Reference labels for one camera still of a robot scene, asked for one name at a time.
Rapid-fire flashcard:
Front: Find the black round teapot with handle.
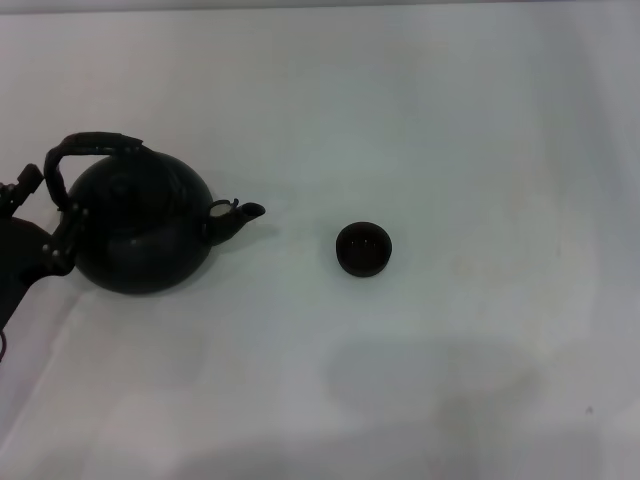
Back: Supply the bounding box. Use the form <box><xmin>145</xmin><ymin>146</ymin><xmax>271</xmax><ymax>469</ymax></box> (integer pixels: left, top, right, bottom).
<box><xmin>43</xmin><ymin>131</ymin><xmax>268</xmax><ymax>297</ymax></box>

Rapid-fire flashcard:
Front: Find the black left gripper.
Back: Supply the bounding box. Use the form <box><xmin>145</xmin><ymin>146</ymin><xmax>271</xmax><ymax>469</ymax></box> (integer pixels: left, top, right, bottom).
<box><xmin>0</xmin><ymin>163</ymin><xmax>92</xmax><ymax>352</ymax></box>

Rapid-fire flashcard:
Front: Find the small dark brown teacup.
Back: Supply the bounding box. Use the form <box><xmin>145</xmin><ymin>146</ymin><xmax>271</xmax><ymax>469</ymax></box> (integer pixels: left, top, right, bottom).
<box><xmin>335</xmin><ymin>220</ymin><xmax>394</xmax><ymax>278</ymax></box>

